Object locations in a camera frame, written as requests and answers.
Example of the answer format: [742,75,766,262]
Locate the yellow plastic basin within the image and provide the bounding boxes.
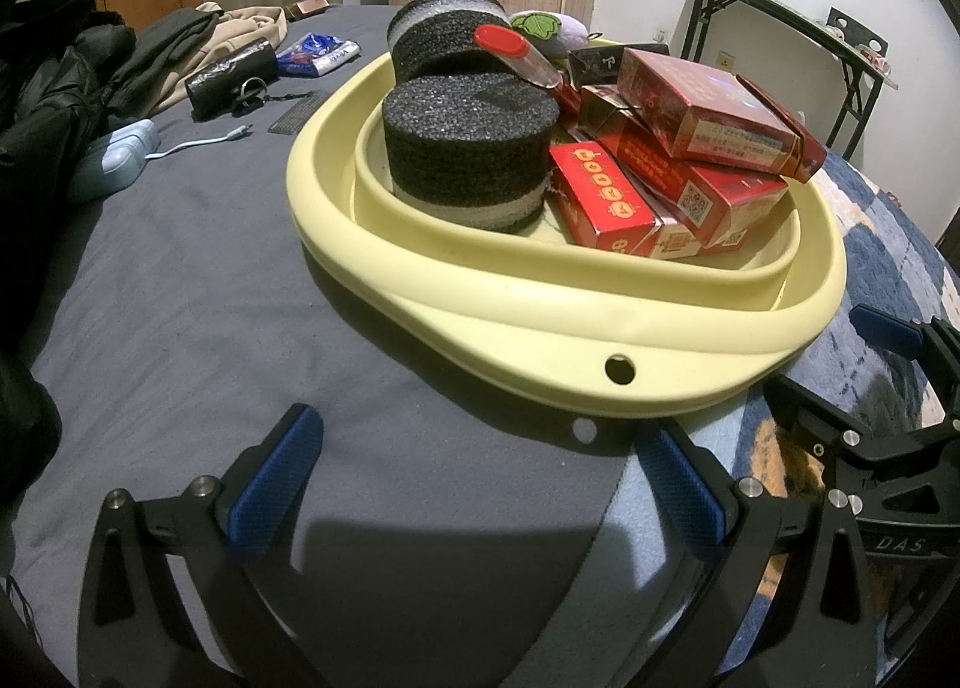
[285,37,848,423]

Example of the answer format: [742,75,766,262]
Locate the blue tissue packet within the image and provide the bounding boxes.
[276,32,361,78]

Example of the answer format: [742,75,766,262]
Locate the black pouch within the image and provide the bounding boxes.
[185,37,280,123]

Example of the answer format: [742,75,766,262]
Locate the blue patterned blanket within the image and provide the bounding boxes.
[600,155,960,688]

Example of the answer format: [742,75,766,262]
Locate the red white box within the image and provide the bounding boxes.
[645,193,751,260]

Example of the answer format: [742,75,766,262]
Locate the grey bed sheet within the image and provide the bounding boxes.
[0,2,653,688]

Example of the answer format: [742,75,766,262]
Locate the light blue power bank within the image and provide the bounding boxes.
[67,119,162,202]

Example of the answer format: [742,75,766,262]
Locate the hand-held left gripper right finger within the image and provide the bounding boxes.
[637,425,882,688]

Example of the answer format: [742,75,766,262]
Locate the clear tube red cap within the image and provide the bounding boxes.
[472,24,582,112]

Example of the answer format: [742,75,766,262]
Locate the small red lantern-print box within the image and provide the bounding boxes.
[547,140,662,258]

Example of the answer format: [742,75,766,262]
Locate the large dark red box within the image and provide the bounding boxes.
[615,47,828,184]

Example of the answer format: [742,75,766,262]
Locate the beige garment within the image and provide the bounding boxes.
[139,4,290,119]

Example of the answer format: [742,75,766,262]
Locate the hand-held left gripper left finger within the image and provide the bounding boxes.
[75,403,331,688]

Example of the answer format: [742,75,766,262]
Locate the olive green garment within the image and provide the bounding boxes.
[105,5,226,112]

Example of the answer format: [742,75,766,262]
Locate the red patterned box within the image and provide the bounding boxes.
[592,107,788,247]

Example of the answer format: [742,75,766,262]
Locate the white charging cable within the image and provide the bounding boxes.
[146,124,252,164]

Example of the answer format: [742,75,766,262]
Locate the black grey foam cylinder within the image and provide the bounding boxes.
[381,74,560,233]
[387,0,511,85]

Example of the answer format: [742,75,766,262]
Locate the black box white circles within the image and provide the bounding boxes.
[825,5,871,46]

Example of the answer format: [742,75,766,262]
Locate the purple plush ball green leaf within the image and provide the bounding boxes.
[510,11,593,52]

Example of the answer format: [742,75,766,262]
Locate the black jacket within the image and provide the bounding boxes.
[0,0,140,509]

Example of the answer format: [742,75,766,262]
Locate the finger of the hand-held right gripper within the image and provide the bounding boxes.
[850,304,960,426]
[769,373,960,468]

